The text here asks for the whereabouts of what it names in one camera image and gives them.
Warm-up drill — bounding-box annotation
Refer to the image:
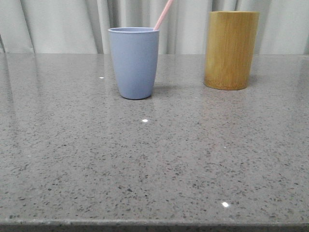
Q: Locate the blue plastic cup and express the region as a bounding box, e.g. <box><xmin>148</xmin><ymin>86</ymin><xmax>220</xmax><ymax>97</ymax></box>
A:
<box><xmin>108</xmin><ymin>27</ymin><xmax>159</xmax><ymax>100</ymax></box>

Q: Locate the bamboo wooden cup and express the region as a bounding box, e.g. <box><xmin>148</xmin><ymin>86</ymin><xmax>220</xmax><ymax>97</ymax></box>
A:
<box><xmin>204</xmin><ymin>11</ymin><xmax>259</xmax><ymax>90</ymax></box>

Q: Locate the grey pleated curtain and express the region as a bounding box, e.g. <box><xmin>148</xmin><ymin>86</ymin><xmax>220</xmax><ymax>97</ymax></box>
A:
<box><xmin>0</xmin><ymin>0</ymin><xmax>309</xmax><ymax>54</ymax></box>

